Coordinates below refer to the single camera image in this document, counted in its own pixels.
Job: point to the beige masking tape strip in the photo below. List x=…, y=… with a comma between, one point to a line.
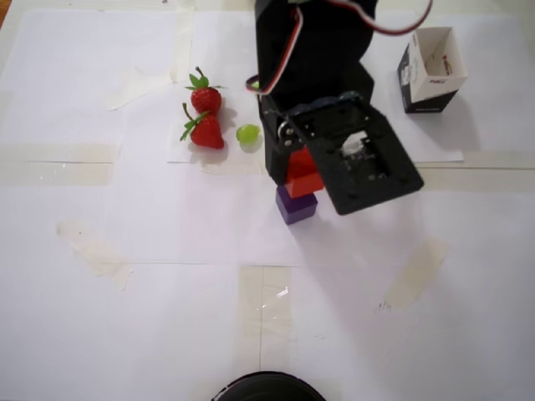
x=92, y=250
x=134, y=89
x=418, y=271

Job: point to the white paper sheet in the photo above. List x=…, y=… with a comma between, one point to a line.
x=209, y=42

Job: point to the white and black cardboard box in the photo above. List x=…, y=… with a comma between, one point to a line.
x=430, y=102

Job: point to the clear tape strip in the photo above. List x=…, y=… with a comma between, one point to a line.
x=265, y=317
x=472, y=175
x=183, y=42
x=62, y=167

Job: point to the red wooden cube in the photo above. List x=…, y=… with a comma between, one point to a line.
x=303, y=184

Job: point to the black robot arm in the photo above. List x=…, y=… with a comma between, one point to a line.
x=326, y=25

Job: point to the red plastic strawberry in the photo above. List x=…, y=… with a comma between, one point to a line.
x=205, y=100
x=207, y=133

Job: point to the black round dome object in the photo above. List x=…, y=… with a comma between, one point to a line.
x=267, y=388

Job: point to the purple wooden cube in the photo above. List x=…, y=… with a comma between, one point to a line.
x=299, y=211

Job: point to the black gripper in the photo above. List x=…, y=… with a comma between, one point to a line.
x=272, y=142

